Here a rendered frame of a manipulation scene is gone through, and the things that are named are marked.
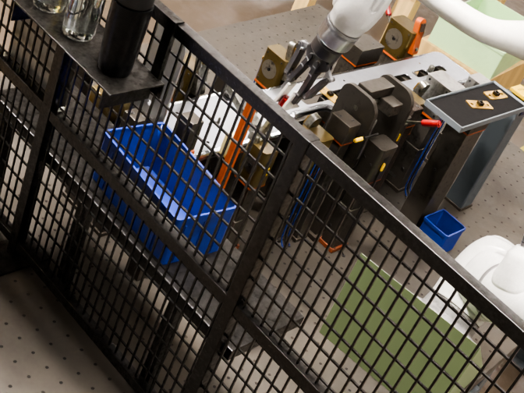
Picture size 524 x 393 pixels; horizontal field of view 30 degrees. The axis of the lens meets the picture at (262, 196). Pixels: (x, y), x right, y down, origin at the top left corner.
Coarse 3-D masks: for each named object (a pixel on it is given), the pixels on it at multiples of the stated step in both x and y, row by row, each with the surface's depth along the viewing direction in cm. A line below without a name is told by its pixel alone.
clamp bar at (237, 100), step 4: (228, 88) 252; (224, 92) 255; (228, 92) 253; (232, 92) 252; (224, 96) 255; (228, 96) 255; (236, 96) 251; (228, 100) 255; (236, 100) 252; (240, 100) 252; (236, 104) 252; (244, 104) 252; (236, 108) 252; (256, 116) 252; (252, 120) 251; (256, 120) 251; (256, 124) 251; (252, 128) 250; (260, 140) 249
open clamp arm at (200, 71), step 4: (196, 60) 267; (200, 64) 266; (200, 68) 267; (204, 68) 268; (196, 72) 268; (200, 72) 268; (200, 76) 269; (196, 80) 269; (192, 84) 270; (196, 84) 269; (192, 88) 271; (196, 88) 270; (204, 88) 272; (192, 92) 271; (196, 92) 270; (200, 92) 272; (204, 92) 273
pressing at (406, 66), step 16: (384, 64) 323; (400, 64) 326; (416, 64) 330; (432, 64) 334; (448, 64) 339; (336, 80) 302; (352, 80) 305; (416, 80) 321; (464, 80) 332; (272, 96) 281; (208, 112) 263; (224, 112) 266; (288, 112) 277; (304, 112) 280; (224, 128) 260; (208, 144) 251
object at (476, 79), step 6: (468, 78) 323; (474, 78) 323; (480, 78) 324; (486, 78) 326; (468, 84) 324; (474, 84) 322; (444, 126) 335; (438, 138) 337; (432, 150) 340; (426, 156) 343
